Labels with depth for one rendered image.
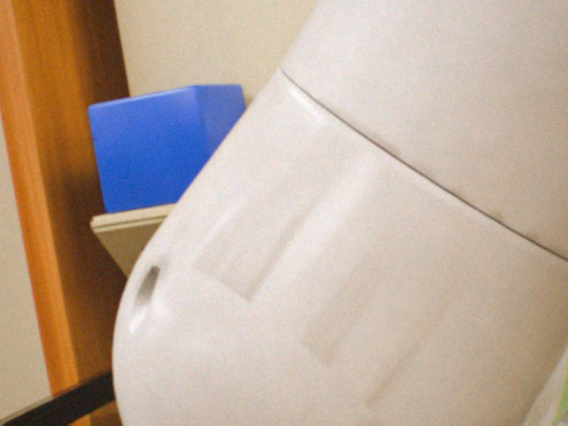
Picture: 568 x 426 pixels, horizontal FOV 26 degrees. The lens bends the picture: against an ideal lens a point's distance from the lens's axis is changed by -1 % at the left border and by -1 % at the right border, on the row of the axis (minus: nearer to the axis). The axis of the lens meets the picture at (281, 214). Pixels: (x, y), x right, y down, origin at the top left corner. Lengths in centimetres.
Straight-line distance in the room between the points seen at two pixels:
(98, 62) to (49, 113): 12
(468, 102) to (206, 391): 10
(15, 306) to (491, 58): 145
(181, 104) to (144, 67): 14
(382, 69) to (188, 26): 79
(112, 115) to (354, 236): 71
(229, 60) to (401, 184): 79
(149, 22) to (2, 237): 66
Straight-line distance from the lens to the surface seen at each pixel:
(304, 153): 32
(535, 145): 30
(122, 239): 102
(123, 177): 101
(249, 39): 108
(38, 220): 107
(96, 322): 111
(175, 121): 99
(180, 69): 110
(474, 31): 30
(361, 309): 31
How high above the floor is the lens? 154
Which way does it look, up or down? 3 degrees down
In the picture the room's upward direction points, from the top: 10 degrees counter-clockwise
